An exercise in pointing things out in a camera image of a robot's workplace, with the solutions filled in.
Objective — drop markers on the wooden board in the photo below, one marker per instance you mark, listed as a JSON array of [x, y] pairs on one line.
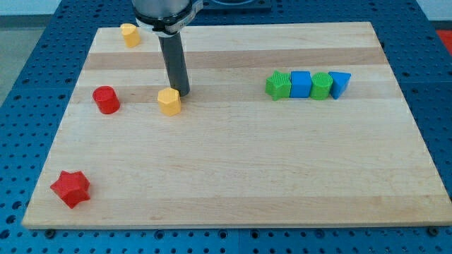
[[233, 157]]

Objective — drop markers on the green star block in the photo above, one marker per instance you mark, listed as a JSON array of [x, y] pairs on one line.
[[278, 85]]

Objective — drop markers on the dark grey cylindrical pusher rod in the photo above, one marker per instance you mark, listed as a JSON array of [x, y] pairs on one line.
[[173, 55]]

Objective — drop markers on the yellow hexagon block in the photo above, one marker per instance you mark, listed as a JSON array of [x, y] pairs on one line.
[[169, 101]]

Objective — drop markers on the red star block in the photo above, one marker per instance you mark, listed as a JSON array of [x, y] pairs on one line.
[[72, 188]]

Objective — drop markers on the blue cube block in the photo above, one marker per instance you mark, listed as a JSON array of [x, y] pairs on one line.
[[301, 84]]

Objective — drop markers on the red cylinder block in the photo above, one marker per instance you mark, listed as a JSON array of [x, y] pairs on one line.
[[106, 99]]

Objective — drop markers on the yellow heart block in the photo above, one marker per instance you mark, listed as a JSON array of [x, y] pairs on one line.
[[130, 35]]

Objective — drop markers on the blue triangle block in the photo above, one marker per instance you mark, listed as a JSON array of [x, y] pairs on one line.
[[341, 81]]

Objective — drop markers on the green cylinder block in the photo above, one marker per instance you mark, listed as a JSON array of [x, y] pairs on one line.
[[321, 85]]

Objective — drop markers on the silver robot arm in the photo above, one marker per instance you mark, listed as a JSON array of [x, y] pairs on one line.
[[165, 18]]

